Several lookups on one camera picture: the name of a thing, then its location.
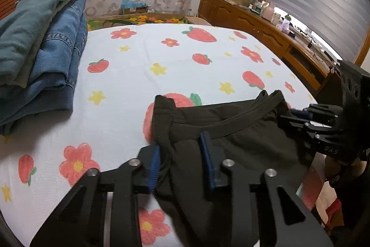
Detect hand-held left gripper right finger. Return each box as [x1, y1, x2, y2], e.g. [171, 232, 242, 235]
[199, 132, 334, 247]

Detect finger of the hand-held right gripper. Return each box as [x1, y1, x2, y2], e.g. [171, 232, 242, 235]
[279, 115, 340, 146]
[289, 104, 343, 124]

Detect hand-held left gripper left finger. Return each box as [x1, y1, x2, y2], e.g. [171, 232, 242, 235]
[29, 146, 162, 247]

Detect person's right forearm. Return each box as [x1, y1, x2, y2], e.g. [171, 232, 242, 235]
[327, 175, 370, 247]

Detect teal folded pants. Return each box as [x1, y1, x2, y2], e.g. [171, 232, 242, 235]
[0, 0, 89, 88]

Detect person's right hand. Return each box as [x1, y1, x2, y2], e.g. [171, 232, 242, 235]
[324, 153, 367, 182]

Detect strawberry printed blanket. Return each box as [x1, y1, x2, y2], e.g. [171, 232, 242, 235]
[0, 23, 318, 247]

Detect pink container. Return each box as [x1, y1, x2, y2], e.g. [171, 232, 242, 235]
[262, 2, 275, 19]

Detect wooden cabinet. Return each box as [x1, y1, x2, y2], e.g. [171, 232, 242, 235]
[198, 0, 333, 91]

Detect blue denim jeans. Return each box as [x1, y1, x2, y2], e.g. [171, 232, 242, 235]
[0, 0, 89, 136]

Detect floral beige blanket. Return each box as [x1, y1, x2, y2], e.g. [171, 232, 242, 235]
[87, 13, 191, 32]

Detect blue topped cardboard box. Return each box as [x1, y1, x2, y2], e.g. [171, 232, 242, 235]
[120, 0, 148, 15]

